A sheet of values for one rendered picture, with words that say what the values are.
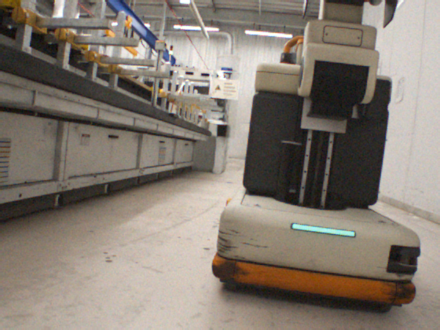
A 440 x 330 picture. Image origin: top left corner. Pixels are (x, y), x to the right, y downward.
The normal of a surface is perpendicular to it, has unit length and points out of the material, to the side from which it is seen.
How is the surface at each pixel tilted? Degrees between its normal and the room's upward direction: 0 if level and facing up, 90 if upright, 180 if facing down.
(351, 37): 98
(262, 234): 90
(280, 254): 90
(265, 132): 90
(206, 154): 90
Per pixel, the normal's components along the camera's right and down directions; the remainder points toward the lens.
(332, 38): -0.14, 0.18
